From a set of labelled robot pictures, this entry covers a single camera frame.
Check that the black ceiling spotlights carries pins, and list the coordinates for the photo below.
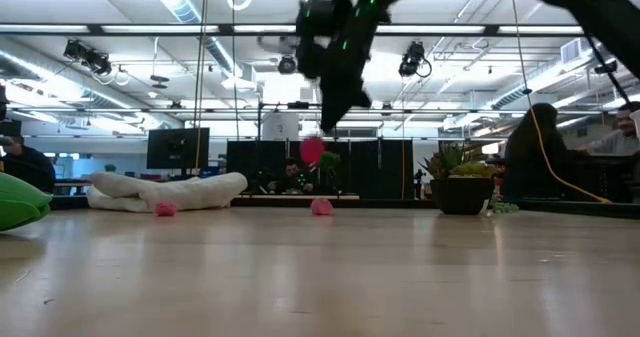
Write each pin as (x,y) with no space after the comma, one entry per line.
(87,57)

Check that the black overhead light bar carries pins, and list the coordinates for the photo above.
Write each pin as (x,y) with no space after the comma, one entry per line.
(225,29)

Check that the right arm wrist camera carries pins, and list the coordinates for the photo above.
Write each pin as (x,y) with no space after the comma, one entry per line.
(310,42)

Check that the potted succulent plant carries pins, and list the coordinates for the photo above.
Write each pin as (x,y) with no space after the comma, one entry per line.
(462,194)

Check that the black partition panels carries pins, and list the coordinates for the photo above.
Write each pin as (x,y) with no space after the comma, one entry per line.
(380,169)

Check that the black aluminium table frame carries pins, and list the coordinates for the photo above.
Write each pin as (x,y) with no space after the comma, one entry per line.
(390,203)

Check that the small pink-red toy fruit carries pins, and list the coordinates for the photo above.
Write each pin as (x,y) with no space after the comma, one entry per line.
(165,208)

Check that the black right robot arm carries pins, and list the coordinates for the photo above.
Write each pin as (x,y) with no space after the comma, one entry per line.
(600,12)

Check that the white checked cloth towel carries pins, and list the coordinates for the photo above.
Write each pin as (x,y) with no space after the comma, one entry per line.
(130,189)

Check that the person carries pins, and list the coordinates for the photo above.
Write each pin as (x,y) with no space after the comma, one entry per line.
(540,152)
(30,169)
(620,134)
(295,179)

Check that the black background monitor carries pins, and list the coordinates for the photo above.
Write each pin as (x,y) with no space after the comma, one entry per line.
(177,148)

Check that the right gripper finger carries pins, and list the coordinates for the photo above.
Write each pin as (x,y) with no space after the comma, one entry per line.
(334,102)
(361,94)

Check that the green toy vegetable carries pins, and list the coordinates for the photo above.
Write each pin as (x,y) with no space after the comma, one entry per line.
(20,204)

